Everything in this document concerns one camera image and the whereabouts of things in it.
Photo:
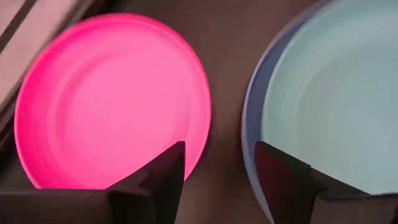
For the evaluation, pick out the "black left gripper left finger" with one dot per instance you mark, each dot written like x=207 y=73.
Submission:
x=62 y=208

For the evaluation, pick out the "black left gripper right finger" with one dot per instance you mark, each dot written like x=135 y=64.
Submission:
x=295 y=199

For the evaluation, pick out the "large teal plastic plate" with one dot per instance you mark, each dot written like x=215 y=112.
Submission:
x=326 y=93

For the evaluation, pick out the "pink plastic plate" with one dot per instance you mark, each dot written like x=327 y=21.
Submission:
x=109 y=93

